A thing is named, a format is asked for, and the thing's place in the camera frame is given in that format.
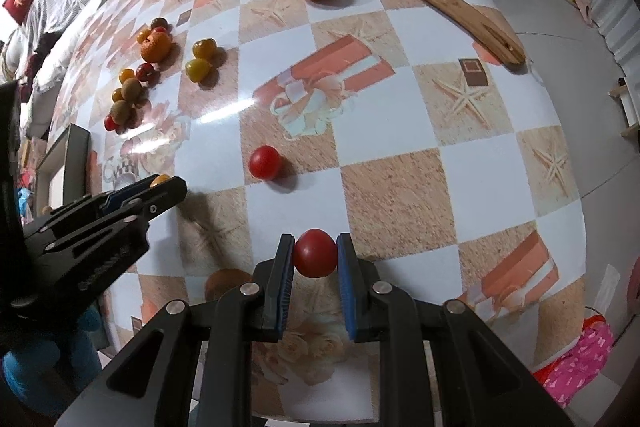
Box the red tomato table edge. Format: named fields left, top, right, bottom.
left=293, top=229, right=338, bottom=279

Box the shallow white cardboard box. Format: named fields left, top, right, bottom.
left=34, top=124, right=90, bottom=216

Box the red cherry tomato front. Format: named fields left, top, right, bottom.
left=104, top=115, right=119, bottom=132

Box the pink patterned bag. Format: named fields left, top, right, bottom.
left=533, top=314, right=614, bottom=409

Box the brown longan by tomato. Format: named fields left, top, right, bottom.
left=110, top=100, right=132, bottom=127

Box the yellow cherry tomato cluster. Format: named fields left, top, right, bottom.
left=112, top=88, right=122, bottom=102

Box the brown longan in cluster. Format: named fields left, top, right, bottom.
left=120, top=77, right=142, bottom=104

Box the red cherry tomato cluster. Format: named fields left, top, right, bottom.
left=136, top=62, right=156, bottom=82

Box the yellow cherry tomato upper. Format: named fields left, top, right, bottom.
left=118, top=68, right=136, bottom=83

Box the large orange mandarin centre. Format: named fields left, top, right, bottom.
left=140, top=31, right=172, bottom=63

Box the dark brown cherry tomato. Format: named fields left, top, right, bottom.
left=151, top=17, right=168, bottom=29

